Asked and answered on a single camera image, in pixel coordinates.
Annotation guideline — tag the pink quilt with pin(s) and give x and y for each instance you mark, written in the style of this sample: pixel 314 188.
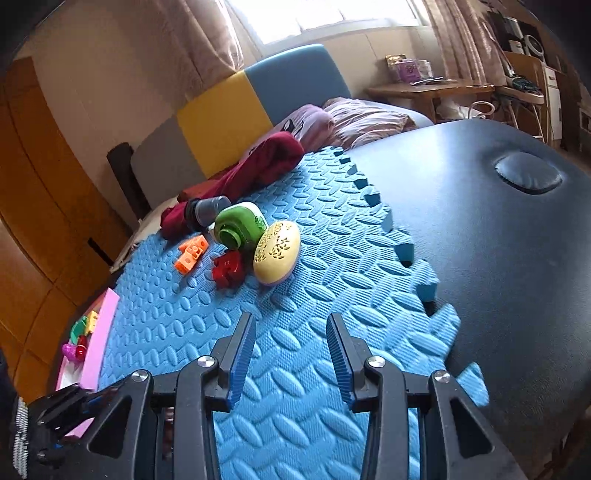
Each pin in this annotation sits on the pink quilt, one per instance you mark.
pixel 369 120

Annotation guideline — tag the purple plastic toy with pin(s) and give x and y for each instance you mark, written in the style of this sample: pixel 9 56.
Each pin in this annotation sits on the purple plastic toy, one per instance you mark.
pixel 69 351

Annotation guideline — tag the wooden wardrobe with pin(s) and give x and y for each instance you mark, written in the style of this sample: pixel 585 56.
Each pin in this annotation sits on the wooden wardrobe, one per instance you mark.
pixel 46 207

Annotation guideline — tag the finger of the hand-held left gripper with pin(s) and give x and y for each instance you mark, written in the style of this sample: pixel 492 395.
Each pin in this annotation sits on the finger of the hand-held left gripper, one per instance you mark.
pixel 60 406

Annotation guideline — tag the window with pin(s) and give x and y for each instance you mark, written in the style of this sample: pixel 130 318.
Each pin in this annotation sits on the window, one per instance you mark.
pixel 323 14

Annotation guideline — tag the maroon cloth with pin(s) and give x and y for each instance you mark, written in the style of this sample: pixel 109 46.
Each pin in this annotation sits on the maroon cloth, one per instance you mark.
pixel 268 159

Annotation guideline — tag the beige oval perforated case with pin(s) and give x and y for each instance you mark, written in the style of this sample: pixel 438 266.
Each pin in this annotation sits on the beige oval perforated case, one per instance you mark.
pixel 277 254

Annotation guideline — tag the grey black jar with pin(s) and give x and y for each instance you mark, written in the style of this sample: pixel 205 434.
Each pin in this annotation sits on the grey black jar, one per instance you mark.
pixel 210 210

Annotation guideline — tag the pink cardboard box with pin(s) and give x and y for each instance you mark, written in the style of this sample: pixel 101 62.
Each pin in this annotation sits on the pink cardboard box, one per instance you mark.
pixel 104 332

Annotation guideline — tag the orange yellow plastic toy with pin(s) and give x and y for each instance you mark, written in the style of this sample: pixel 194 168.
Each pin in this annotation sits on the orange yellow plastic toy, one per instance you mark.
pixel 92 319

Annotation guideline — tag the pink curtain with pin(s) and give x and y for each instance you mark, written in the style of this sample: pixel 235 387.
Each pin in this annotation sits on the pink curtain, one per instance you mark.
pixel 207 32
pixel 461 41

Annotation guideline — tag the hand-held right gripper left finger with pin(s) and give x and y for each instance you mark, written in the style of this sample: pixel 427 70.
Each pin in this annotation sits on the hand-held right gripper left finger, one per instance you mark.
pixel 240 364

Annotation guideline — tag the purple cat print pillow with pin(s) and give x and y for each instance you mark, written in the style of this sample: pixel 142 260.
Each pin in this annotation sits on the purple cat print pillow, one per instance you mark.
pixel 307 122

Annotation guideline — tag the red building block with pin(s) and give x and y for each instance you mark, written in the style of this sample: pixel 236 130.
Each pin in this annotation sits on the red building block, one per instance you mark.
pixel 228 270

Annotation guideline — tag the grey yellow blue headboard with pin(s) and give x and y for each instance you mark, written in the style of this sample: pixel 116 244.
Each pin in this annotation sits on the grey yellow blue headboard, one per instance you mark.
pixel 217 115

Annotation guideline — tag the wooden side desk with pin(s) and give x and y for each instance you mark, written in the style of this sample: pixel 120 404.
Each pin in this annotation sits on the wooden side desk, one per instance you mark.
pixel 429 90

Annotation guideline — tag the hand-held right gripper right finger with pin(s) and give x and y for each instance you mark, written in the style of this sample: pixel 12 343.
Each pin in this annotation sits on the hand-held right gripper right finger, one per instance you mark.
pixel 341 364

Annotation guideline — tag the pink storage box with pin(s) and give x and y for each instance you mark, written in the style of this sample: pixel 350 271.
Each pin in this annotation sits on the pink storage box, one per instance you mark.
pixel 411 71

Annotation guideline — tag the black round cushion plug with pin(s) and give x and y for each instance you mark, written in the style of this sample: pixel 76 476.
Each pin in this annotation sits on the black round cushion plug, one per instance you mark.
pixel 526 173

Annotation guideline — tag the white round fan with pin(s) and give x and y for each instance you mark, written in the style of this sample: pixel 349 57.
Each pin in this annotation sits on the white round fan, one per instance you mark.
pixel 526 46

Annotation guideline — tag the green plastic toy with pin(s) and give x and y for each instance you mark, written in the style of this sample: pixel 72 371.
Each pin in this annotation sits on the green plastic toy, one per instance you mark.
pixel 79 327

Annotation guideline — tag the orange building block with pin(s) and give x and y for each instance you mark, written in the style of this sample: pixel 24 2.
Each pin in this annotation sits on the orange building block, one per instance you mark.
pixel 184 264
pixel 196 247

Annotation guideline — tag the green white plug-in device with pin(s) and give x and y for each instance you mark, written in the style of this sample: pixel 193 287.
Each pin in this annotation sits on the green white plug-in device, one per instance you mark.
pixel 240 226

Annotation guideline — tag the blue foam mat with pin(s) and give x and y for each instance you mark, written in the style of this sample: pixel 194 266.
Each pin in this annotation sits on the blue foam mat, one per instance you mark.
pixel 300 300

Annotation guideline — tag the small folding table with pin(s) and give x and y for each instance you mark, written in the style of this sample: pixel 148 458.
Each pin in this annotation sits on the small folding table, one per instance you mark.
pixel 521 90

